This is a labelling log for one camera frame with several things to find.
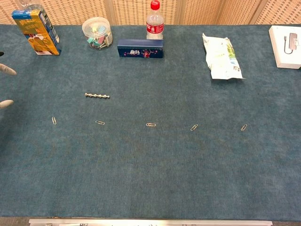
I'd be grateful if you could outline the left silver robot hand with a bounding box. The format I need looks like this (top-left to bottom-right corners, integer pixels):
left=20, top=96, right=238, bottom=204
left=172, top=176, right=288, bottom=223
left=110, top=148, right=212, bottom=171
left=0, top=51, right=17, bottom=109

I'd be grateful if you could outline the clear jar of binder clips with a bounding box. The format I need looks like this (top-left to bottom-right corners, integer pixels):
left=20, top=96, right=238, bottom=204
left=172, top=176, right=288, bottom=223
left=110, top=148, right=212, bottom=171
left=81, top=16, right=113, bottom=50

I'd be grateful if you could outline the yellow blue carton box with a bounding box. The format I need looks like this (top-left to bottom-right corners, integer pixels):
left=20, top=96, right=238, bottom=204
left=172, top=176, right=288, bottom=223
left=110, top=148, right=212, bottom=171
left=11, top=8, right=62, bottom=56

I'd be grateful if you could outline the dark blue rectangular box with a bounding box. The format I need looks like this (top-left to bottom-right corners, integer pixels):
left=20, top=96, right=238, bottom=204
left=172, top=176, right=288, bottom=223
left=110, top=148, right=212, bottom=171
left=117, top=39, right=165, bottom=59

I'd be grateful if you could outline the water bottle with red label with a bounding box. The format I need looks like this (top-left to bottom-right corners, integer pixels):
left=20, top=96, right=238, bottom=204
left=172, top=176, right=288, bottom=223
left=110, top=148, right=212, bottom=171
left=146, top=0, right=165, bottom=40

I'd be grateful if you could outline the teal felt table cloth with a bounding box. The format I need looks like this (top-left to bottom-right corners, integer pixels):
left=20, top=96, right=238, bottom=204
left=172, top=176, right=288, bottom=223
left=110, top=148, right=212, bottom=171
left=0, top=23, right=301, bottom=218

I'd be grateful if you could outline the beige perforated folding screen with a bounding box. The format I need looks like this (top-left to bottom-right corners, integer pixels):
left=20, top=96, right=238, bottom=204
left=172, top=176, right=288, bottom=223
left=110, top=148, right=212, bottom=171
left=0, top=0, right=301, bottom=26

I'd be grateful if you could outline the white green snack bag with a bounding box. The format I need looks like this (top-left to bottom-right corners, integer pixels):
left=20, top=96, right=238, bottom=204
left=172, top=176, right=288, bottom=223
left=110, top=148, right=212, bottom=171
left=202, top=32, right=246, bottom=80

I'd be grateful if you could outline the white device packaging box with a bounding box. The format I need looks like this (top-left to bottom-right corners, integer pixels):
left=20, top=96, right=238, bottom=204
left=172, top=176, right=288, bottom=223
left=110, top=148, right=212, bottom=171
left=268, top=25, right=301, bottom=70

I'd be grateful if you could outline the aluminium profile rail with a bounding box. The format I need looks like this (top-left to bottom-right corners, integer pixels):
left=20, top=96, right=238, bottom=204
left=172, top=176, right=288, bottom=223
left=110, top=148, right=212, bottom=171
left=28, top=218, right=273, bottom=226

